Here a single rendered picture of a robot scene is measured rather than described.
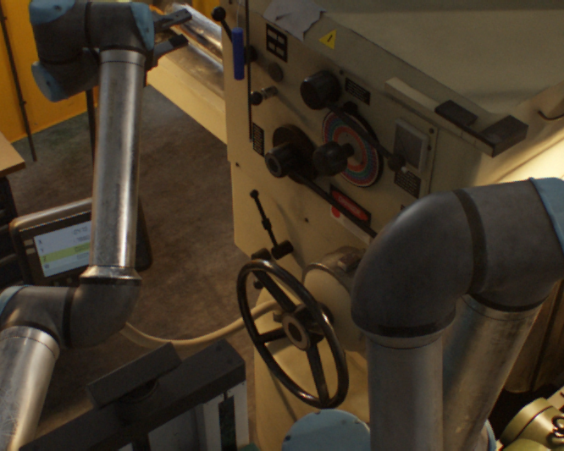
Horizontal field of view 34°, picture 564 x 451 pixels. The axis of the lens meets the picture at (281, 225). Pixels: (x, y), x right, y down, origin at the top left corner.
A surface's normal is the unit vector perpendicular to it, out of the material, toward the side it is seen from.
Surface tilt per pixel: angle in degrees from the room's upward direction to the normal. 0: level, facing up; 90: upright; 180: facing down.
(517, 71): 0
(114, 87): 41
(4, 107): 90
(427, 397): 70
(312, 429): 5
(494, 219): 25
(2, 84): 90
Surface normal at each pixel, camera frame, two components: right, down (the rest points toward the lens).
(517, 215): 0.08, -0.39
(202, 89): 0.00, -0.73
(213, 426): 0.58, 0.55
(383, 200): -0.77, 0.43
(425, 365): 0.45, 0.30
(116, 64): -0.05, -0.11
